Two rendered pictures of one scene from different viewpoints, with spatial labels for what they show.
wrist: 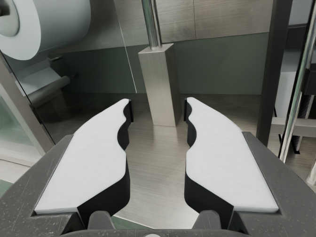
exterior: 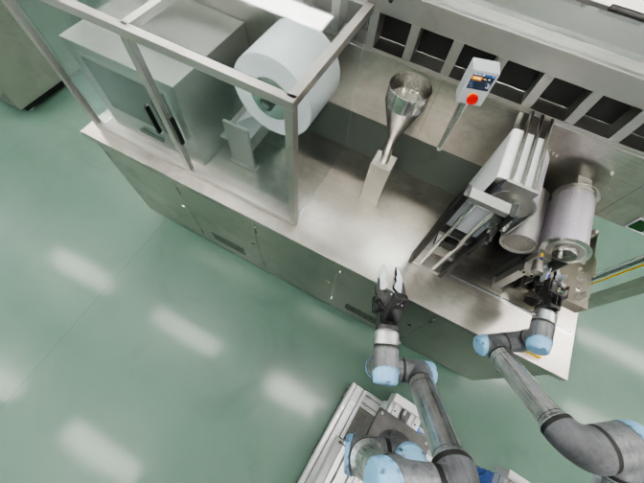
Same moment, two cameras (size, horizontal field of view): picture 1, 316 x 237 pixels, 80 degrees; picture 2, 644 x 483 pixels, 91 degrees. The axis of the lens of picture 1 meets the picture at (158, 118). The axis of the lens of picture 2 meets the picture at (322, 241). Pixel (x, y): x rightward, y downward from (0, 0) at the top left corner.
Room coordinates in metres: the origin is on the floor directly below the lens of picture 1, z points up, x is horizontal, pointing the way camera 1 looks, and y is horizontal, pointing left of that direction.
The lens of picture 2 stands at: (-0.26, 0.29, 2.21)
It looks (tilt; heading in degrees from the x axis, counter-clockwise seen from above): 64 degrees down; 352
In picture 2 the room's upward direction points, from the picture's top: 9 degrees clockwise
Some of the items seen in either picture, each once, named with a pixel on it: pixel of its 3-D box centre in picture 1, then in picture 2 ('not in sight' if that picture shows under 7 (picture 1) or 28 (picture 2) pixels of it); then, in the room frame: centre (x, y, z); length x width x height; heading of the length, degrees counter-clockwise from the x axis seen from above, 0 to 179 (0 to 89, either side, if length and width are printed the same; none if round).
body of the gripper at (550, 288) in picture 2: not in sight; (549, 297); (0.06, -0.62, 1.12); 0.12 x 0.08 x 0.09; 152
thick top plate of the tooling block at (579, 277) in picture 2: not in sight; (568, 262); (0.25, -0.86, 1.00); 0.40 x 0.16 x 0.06; 152
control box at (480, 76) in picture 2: not in sight; (476, 84); (0.47, -0.15, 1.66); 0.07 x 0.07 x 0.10; 78
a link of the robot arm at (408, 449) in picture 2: not in sight; (403, 461); (-0.46, -0.06, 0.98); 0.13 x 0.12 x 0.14; 83
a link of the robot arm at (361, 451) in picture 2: not in sight; (379, 470); (-0.45, 0.07, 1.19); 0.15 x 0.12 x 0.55; 83
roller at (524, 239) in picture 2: not in sight; (525, 218); (0.36, -0.58, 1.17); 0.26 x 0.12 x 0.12; 152
